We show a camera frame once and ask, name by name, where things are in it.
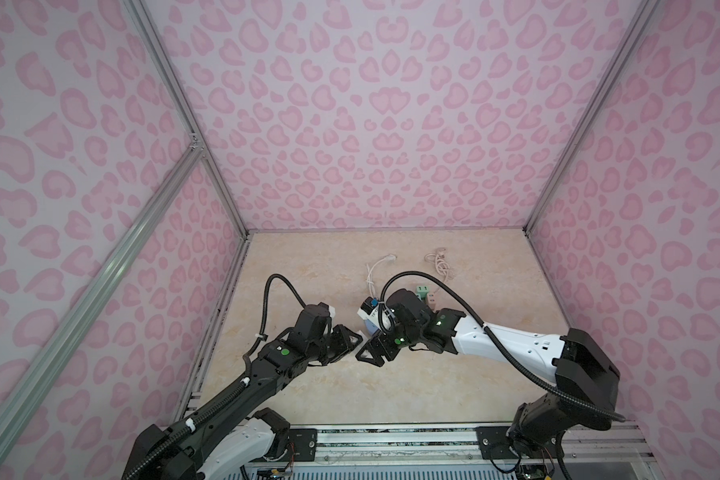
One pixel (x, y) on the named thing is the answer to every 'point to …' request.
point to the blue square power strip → (371, 327)
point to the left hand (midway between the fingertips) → (367, 343)
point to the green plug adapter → (422, 291)
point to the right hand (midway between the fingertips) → (363, 348)
